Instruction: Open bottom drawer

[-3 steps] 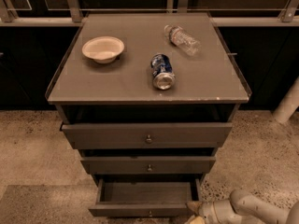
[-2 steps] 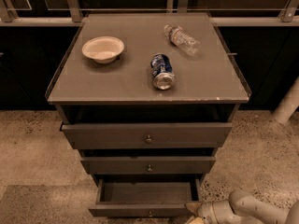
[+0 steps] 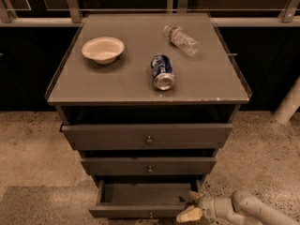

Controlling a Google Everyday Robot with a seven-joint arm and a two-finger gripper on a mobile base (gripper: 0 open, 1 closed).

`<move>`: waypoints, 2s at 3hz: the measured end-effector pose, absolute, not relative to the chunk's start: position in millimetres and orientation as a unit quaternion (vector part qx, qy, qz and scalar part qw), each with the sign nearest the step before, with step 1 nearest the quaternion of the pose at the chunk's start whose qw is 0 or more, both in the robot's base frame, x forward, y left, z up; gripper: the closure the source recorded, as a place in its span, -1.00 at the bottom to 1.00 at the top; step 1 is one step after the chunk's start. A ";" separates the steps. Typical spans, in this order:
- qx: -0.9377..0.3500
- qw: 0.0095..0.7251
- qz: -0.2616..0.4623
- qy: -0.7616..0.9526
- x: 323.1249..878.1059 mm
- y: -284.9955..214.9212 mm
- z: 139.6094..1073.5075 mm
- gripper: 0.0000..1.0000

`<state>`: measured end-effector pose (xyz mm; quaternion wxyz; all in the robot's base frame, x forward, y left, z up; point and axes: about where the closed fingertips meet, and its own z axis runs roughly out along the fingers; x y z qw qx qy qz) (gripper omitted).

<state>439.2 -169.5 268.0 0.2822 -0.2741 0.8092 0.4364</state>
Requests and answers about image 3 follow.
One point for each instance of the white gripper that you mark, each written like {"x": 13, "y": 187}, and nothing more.
{"x": 208, "y": 205}

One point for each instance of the grey drawer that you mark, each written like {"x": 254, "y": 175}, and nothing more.
{"x": 148, "y": 165}
{"x": 143, "y": 200}
{"x": 146, "y": 137}

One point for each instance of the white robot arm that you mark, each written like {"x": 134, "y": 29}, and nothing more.
{"x": 242, "y": 208}

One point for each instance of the grey drawer cabinet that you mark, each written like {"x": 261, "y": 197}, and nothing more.
{"x": 208, "y": 89}

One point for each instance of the blue soda can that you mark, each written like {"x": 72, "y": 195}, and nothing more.
{"x": 162, "y": 72}

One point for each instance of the white pipe leg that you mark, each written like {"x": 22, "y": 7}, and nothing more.
{"x": 289, "y": 105}

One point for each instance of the clear plastic water bottle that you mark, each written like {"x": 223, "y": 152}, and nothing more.
{"x": 181, "y": 39}

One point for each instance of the white paper bowl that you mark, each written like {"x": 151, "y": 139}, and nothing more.
{"x": 103, "y": 50}

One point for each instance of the metal window frame rail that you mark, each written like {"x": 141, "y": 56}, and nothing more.
{"x": 223, "y": 13}

